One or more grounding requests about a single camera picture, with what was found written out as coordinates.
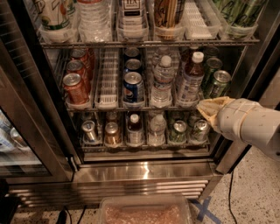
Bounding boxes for red soda can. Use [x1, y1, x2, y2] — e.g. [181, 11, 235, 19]
[70, 48, 93, 80]
[63, 73, 89, 105]
[66, 59, 91, 93]

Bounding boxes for rear blue pepsi can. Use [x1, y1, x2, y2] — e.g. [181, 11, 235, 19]
[124, 47, 141, 60]

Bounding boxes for top green cans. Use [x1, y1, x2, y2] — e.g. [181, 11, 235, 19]
[212, 0, 268, 27]

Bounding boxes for clear water bottle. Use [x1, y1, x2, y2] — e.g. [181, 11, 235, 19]
[151, 55, 175, 108]
[77, 0, 112, 43]

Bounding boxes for bottom green can right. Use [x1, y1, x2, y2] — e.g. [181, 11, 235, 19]
[190, 120, 210, 144]

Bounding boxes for top clear water bottle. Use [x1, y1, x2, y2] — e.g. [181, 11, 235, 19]
[77, 0, 112, 43]

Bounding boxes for black power cable right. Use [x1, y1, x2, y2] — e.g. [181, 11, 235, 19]
[227, 170, 239, 224]

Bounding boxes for front red soda can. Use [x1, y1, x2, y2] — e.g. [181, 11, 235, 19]
[63, 73, 89, 105]

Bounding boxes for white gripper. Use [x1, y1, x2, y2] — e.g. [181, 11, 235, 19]
[197, 96, 260, 144]

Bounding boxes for front clear water bottle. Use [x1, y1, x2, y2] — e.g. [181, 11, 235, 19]
[151, 55, 175, 108]

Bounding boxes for top brown striped can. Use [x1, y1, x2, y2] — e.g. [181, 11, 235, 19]
[154, 0, 186, 28]

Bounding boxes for empty white shelf tray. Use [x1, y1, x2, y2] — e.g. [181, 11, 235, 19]
[94, 49, 119, 109]

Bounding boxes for front green soda can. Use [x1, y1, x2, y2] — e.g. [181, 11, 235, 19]
[204, 70, 231, 99]

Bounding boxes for front blue pepsi can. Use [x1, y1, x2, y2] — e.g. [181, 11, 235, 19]
[123, 72, 144, 103]

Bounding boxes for bottom green can left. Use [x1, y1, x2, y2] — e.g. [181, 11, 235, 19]
[169, 120, 187, 144]

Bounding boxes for stainless steel display fridge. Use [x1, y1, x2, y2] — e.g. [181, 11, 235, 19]
[0, 0, 280, 208]

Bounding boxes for clear plastic bin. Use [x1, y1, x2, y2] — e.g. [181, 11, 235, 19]
[97, 194, 193, 224]

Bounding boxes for bottom brown tea bottle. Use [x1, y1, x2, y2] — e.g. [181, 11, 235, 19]
[128, 114, 144, 146]

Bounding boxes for rear red soda can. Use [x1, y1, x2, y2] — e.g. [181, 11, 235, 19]
[70, 48, 93, 80]

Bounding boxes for black cable plug left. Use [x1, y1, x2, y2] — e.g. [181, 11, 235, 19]
[56, 206, 72, 224]

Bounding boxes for brown tea plastic bottle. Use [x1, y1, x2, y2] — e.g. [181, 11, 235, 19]
[177, 52, 204, 108]

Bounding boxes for top tea bottle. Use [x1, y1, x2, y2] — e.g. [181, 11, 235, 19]
[118, 0, 148, 39]

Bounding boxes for green soda can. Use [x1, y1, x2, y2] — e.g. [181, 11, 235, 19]
[204, 70, 231, 99]
[201, 57, 223, 89]

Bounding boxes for bottom water bottle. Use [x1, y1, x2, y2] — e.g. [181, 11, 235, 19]
[148, 115, 166, 146]

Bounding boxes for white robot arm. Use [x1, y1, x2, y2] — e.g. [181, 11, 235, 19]
[196, 96, 280, 161]

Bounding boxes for glass fridge door left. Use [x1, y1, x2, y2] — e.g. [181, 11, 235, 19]
[0, 0, 74, 185]

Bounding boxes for middle red soda can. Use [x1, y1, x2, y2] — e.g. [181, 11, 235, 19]
[66, 59, 91, 93]

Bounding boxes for middle blue pepsi can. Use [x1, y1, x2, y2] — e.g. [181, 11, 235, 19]
[124, 59, 142, 74]

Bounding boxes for top empty white tray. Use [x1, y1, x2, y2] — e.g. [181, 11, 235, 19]
[184, 0, 221, 40]

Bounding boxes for bottom silver can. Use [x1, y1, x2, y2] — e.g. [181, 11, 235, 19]
[81, 121, 98, 142]

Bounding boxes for middle green soda can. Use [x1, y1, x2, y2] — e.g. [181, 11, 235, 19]
[201, 57, 223, 89]

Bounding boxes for blue pepsi can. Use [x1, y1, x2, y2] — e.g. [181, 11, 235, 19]
[124, 47, 141, 60]
[123, 72, 144, 103]
[124, 59, 142, 74]

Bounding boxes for top white green can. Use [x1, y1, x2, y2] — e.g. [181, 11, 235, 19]
[32, 0, 74, 31]

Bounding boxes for bottom copper can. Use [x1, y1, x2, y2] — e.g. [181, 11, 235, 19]
[105, 122, 122, 145]

